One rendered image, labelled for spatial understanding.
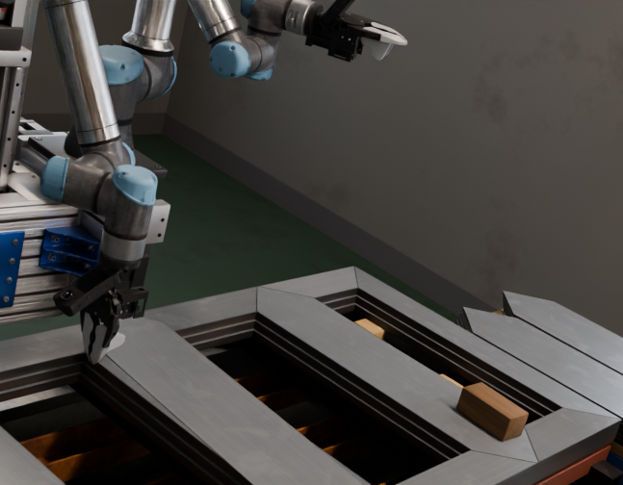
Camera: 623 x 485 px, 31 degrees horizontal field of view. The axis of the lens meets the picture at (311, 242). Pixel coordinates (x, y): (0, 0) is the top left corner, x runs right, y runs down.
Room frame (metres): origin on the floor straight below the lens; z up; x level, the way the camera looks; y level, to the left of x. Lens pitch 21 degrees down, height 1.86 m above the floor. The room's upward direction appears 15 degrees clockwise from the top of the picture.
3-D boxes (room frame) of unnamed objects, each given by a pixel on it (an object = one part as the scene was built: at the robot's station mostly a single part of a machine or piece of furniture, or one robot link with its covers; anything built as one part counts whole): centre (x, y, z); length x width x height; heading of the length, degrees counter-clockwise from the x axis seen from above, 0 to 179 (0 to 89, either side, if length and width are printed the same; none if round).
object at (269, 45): (2.42, 0.22, 1.34); 0.11 x 0.08 x 0.11; 164
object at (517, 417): (1.94, -0.41, 0.89); 0.12 x 0.06 x 0.05; 48
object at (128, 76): (2.38, 0.50, 1.20); 0.13 x 0.12 x 0.14; 164
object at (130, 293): (1.80, 0.31, 1.01); 0.09 x 0.08 x 0.12; 143
